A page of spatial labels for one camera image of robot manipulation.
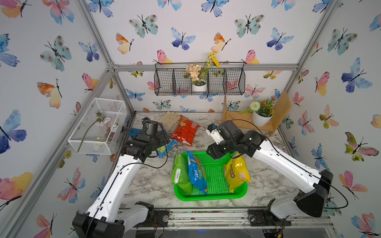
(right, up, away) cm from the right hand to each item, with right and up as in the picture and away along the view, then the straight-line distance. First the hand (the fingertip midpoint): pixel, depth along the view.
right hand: (211, 148), depth 73 cm
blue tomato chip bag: (-7, -11, -4) cm, 14 cm away
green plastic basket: (+4, -24, +10) cm, 26 cm away
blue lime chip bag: (-28, -5, +21) cm, 36 cm away
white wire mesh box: (-54, +10, +1) cm, 55 cm away
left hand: (-24, +6, +3) cm, 25 cm away
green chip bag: (-15, -12, -3) cm, 19 cm away
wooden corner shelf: (+44, +23, +17) cm, 53 cm away
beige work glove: (-27, +15, +43) cm, 53 cm away
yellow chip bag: (+12, -11, 0) cm, 17 cm away
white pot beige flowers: (-7, +36, +18) cm, 41 cm away
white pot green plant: (+35, +20, +25) cm, 47 cm away
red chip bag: (-15, +7, +28) cm, 32 cm away
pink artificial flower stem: (-55, +14, +2) cm, 57 cm away
